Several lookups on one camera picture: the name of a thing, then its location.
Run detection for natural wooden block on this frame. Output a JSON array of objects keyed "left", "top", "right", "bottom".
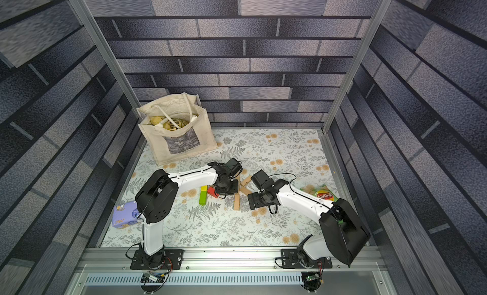
[{"left": 240, "top": 187, "right": 252, "bottom": 196}]

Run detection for green wooden block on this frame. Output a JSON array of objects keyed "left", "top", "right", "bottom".
[{"left": 199, "top": 191, "right": 207, "bottom": 206}]

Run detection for natural block numbered 49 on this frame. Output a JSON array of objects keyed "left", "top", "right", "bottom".
[{"left": 240, "top": 176, "right": 251, "bottom": 187}]

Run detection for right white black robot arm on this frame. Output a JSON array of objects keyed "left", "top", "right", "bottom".
[{"left": 247, "top": 170, "right": 370, "bottom": 268}]

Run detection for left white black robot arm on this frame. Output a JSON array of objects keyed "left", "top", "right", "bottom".
[{"left": 135, "top": 158, "right": 243, "bottom": 256}]

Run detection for green chips bag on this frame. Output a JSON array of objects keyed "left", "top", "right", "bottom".
[{"left": 301, "top": 185, "right": 337, "bottom": 202}]

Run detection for beige canvas tote bag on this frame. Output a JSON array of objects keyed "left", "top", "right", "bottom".
[{"left": 137, "top": 93, "right": 218, "bottom": 166}]

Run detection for yellow items inside bag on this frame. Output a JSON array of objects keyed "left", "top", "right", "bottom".
[{"left": 149, "top": 116, "right": 189, "bottom": 131}]

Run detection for right circuit board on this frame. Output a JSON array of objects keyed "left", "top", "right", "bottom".
[{"left": 301, "top": 272, "right": 322, "bottom": 292}]

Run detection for circuit board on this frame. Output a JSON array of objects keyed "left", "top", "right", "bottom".
[
  {"left": 140, "top": 272, "right": 167, "bottom": 286},
  {"left": 301, "top": 272, "right": 322, "bottom": 292}
]

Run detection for purple white small box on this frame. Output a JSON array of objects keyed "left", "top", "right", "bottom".
[{"left": 112, "top": 201, "right": 140, "bottom": 229}]

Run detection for left circuit board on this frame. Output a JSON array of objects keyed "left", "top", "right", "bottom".
[{"left": 140, "top": 272, "right": 167, "bottom": 286}]

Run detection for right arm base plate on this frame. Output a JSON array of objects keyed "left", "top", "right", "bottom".
[{"left": 280, "top": 248, "right": 332, "bottom": 269}]

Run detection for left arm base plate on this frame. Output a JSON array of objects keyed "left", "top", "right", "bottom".
[{"left": 130, "top": 249, "right": 185, "bottom": 270}]

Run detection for aluminium front rail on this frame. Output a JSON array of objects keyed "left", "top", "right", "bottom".
[{"left": 74, "top": 246, "right": 387, "bottom": 273}]

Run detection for right aluminium frame post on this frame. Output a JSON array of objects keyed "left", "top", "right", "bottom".
[{"left": 322, "top": 0, "right": 392, "bottom": 134}]

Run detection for aluminium frame post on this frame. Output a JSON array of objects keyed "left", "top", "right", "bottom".
[
  {"left": 68, "top": 0, "right": 140, "bottom": 113},
  {"left": 322, "top": 0, "right": 392, "bottom": 134}
]

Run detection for left aluminium frame post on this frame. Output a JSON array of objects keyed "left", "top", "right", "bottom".
[{"left": 68, "top": 0, "right": 140, "bottom": 113}]

